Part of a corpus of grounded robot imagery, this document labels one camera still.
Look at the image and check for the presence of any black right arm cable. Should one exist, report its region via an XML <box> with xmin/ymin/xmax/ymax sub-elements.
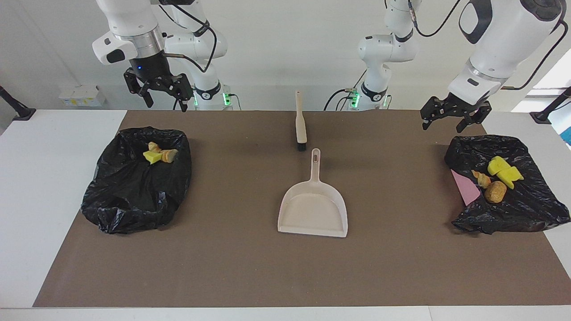
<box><xmin>158</xmin><ymin>0</ymin><xmax>218</xmax><ymax>74</ymax></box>

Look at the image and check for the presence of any pink bin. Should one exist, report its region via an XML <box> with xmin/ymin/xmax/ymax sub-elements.
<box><xmin>451</xmin><ymin>169</ymin><xmax>482</xmax><ymax>206</ymax></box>

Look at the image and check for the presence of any beige hand brush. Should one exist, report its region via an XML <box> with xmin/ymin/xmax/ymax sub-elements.
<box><xmin>294</xmin><ymin>90</ymin><xmax>308</xmax><ymax>152</ymax></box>

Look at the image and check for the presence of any beige plastic dustpan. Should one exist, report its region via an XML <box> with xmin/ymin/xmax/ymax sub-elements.
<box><xmin>277</xmin><ymin>148</ymin><xmax>348</xmax><ymax>238</ymax></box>

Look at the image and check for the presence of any brown table mat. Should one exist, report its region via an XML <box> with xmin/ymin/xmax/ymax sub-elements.
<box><xmin>33</xmin><ymin>110</ymin><xmax>571</xmax><ymax>308</ymax></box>

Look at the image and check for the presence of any white wall socket strip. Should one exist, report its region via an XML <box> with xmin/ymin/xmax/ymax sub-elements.
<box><xmin>58</xmin><ymin>85</ymin><xmax>108</xmax><ymax>107</ymax></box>

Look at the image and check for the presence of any black camera stand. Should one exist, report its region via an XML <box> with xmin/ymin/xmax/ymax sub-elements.
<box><xmin>530</xmin><ymin>86</ymin><xmax>571</xmax><ymax>125</ymax></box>
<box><xmin>0</xmin><ymin>85</ymin><xmax>37</xmax><ymax>122</ymax></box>

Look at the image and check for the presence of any black trash bag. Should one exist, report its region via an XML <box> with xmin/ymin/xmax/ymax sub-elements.
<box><xmin>444</xmin><ymin>135</ymin><xmax>571</xmax><ymax>235</ymax></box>
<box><xmin>81</xmin><ymin>127</ymin><xmax>193</xmax><ymax>235</ymax></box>

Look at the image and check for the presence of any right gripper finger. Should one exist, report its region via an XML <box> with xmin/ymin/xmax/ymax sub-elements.
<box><xmin>123</xmin><ymin>68</ymin><xmax>154</xmax><ymax>108</ymax></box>
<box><xmin>167</xmin><ymin>74</ymin><xmax>194</xmax><ymax>113</ymax></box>

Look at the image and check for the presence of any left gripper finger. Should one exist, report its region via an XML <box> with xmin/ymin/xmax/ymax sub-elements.
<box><xmin>456</xmin><ymin>101</ymin><xmax>492</xmax><ymax>133</ymax></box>
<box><xmin>420</xmin><ymin>96</ymin><xmax>447</xmax><ymax>132</ymax></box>

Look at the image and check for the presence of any brown toy nugget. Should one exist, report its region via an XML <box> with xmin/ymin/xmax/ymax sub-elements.
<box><xmin>485</xmin><ymin>181</ymin><xmax>508</xmax><ymax>204</ymax></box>

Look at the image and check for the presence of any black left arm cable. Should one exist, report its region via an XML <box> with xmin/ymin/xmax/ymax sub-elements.
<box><xmin>408</xmin><ymin>0</ymin><xmax>569</xmax><ymax>91</ymax></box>

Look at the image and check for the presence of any curled yellow sponge piece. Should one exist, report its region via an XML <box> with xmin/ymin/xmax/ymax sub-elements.
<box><xmin>497</xmin><ymin>166</ymin><xmax>525</xmax><ymax>190</ymax></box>

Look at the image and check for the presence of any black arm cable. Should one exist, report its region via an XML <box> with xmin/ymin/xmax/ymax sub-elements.
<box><xmin>158</xmin><ymin>0</ymin><xmax>218</xmax><ymax>74</ymax></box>
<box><xmin>408</xmin><ymin>0</ymin><xmax>569</xmax><ymax>91</ymax></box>

